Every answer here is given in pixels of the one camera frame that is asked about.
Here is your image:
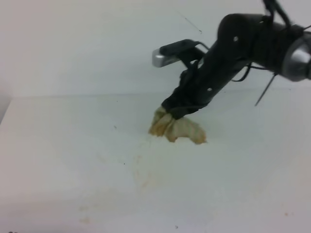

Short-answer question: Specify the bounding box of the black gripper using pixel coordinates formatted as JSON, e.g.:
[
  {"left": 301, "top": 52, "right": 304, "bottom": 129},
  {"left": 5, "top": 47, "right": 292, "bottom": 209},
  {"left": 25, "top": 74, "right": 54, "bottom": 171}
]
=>
[{"left": 161, "top": 14, "right": 265, "bottom": 119}]

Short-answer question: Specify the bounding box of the green striped rag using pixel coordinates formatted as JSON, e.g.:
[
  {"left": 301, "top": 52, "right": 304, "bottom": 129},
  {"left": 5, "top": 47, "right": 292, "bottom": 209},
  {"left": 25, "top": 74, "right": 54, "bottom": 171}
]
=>
[{"left": 148, "top": 107, "right": 207, "bottom": 145}]

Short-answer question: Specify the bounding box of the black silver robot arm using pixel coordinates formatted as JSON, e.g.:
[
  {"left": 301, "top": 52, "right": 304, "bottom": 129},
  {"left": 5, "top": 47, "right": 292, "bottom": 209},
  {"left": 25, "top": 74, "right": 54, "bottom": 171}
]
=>
[{"left": 153, "top": 14, "right": 311, "bottom": 119}]

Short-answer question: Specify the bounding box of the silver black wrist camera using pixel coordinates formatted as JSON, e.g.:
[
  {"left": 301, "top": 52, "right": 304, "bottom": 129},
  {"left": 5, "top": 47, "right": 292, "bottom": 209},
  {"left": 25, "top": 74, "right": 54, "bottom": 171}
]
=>
[{"left": 152, "top": 39, "right": 210, "bottom": 68}]

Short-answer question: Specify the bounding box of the black cable tie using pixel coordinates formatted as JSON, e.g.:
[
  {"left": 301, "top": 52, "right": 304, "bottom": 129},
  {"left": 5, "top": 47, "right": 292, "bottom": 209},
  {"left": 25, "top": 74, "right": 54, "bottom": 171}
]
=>
[{"left": 255, "top": 73, "right": 278, "bottom": 107}]

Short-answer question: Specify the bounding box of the black looped cable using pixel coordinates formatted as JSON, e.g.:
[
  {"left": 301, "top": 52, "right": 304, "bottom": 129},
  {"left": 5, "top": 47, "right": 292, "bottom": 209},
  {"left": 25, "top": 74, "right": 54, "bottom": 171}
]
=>
[{"left": 261, "top": 0, "right": 294, "bottom": 27}]

